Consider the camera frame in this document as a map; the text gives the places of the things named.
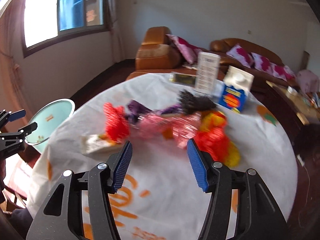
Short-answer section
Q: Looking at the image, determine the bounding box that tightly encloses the yellow plastic wrapper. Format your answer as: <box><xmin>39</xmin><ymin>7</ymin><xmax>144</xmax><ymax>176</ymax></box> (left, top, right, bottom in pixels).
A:
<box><xmin>201</xmin><ymin>111</ymin><xmax>241</xmax><ymax>167</ymax></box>

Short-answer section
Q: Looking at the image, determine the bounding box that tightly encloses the red foam fruit net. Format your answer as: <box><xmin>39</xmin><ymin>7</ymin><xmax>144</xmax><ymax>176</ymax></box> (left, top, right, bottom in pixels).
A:
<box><xmin>103</xmin><ymin>102</ymin><xmax>130</xmax><ymax>143</ymax></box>

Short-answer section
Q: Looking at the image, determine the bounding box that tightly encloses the pink plastic bag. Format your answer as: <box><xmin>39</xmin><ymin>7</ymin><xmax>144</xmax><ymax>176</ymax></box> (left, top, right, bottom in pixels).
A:
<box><xmin>130</xmin><ymin>112</ymin><xmax>201</xmax><ymax>148</ymax></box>

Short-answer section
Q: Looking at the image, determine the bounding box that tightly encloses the purple snack wrapper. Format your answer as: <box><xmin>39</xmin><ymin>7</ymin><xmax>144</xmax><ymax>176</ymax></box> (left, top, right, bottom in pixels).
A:
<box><xmin>125</xmin><ymin>100</ymin><xmax>182</xmax><ymax>124</ymax></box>

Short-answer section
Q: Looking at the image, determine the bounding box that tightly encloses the mint green trash bin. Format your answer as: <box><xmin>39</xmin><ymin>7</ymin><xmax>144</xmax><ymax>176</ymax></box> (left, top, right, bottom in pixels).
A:
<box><xmin>25</xmin><ymin>99</ymin><xmax>75</xmax><ymax>154</ymax></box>

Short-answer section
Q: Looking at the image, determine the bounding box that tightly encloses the white snack packet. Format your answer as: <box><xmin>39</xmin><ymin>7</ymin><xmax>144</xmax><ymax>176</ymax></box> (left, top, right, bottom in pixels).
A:
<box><xmin>80</xmin><ymin>134</ymin><xmax>123</xmax><ymax>155</ymax></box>

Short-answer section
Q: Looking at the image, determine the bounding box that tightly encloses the red orange wrapper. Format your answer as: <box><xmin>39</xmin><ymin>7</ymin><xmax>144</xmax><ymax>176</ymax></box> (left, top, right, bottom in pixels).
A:
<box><xmin>193</xmin><ymin>111</ymin><xmax>231</xmax><ymax>163</ymax></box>

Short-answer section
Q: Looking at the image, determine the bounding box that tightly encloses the black foam fruit net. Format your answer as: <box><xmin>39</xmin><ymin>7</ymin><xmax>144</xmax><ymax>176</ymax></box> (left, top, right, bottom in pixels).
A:
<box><xmin>178</xmin><ymin>90</ymin><xmax>216</xmax><ymax>115</ymax></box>

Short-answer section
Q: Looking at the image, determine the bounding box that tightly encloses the white power strip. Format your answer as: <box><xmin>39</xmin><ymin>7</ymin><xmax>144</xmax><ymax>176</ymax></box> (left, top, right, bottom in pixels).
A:
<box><xmin>297</xmin><ymin>154</ymin><xmax>305</xmax><ymax>167</ymax></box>

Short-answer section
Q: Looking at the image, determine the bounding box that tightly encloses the blue Look milk carton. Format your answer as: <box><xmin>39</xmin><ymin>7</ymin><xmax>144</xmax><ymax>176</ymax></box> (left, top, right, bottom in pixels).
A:
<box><xmin>219</xmin><ymin>66</ymin><xmax>254</xmax><ymax>113</ymax></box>

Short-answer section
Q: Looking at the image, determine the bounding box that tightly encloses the tall white milk carton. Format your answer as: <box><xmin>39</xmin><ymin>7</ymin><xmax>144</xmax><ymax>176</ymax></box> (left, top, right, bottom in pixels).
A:
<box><xmin>195</xmin><ymin>52</ymin><xmax>221</xmax><ymax>95</ymax></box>

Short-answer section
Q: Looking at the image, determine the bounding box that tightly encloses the wooden coffee table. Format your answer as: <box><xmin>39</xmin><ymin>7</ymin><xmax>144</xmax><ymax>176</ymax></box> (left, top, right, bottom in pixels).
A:
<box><xmin>265</xmin><ymin>80</ymin><xmax>320</xmax><ymax>140</ymax></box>

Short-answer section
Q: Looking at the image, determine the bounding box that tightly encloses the pink white pillow middle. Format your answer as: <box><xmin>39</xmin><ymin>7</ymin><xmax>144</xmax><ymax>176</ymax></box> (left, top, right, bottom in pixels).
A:
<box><xmin>252</xmin><ymin>53</ymin><xmax>272</xmax><ymax>74</ymax></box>

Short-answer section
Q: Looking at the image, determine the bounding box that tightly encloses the pink white pillow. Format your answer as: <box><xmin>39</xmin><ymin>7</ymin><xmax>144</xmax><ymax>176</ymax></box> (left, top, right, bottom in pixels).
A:
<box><xmin>226</xmin><ymin>44</ymin><xmax>254</xmax><ymax>68</ymax></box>
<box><xmin>252</xmin><ymin>53</ymin><xmax>272</xmax><ymax>74</ymax></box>
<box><xmin>270</xmin><ymin>63</ymin><xmax>296</xmax><ymax>81</ymax></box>

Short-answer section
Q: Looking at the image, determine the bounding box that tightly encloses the pink white pillow right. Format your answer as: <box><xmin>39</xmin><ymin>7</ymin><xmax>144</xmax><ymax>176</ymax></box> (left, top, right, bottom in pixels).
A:
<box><xmin>270</xmin><ymin>63</ymin><xmax>296</xmax><ymax>81</ymax></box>

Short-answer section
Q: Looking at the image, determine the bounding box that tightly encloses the pink white pillow left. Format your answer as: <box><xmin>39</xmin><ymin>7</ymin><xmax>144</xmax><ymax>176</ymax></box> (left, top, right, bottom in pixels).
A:
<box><xmin>226</xmin><ymin>44</ymin><xmax>254</xmax><ymax>68</ymax></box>

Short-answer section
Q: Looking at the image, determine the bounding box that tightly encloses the pink pillow on chaise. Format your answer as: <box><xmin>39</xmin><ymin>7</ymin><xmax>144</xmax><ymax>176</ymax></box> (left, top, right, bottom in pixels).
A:
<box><xmin>167</xmin><ymin>34</ymin><xmax>204</xmax><ymax>64</ymax></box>

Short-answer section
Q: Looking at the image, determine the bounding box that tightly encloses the pink covered stool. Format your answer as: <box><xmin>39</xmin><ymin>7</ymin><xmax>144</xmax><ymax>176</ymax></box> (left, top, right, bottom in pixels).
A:
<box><xmin>296</xmin><ymin>69</ymin><xmax>319</xmax><ymax>93</ymax></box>

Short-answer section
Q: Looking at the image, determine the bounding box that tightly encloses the brown leather back sofa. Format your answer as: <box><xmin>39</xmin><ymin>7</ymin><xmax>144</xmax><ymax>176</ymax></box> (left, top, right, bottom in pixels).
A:
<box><xmin>210</xmin><ymin>38</ymin><xmax>298</xmax><ymax>94</ymax></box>

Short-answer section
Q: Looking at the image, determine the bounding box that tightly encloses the brown leather chaise sofa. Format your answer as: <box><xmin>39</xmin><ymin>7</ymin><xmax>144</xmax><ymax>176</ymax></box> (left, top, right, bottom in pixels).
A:
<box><xmin>127</xmin><ymin>27</ymin><xmax>197</xmax><ymax>80</ymax></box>

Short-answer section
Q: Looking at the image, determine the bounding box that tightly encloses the beige curtain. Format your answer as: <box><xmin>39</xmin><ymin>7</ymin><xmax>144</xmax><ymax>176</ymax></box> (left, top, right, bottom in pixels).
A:
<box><xmin>108</xmin><ymin>0</ymin><xmax>125</xmax><ymax>63</ymax></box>

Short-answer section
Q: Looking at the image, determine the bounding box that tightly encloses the window with dark frame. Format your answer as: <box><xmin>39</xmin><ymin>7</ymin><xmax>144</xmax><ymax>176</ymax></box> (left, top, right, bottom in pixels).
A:
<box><xmin>22</xmin><ymin>0</ymin><xmax>108</xmax><ymax>57</ymax></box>

